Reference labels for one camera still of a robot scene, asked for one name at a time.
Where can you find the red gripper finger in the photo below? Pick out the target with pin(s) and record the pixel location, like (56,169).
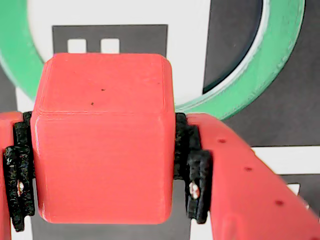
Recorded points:
(17,170)
(237,187)

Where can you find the red cube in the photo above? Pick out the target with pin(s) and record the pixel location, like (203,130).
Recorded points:
(100,137)

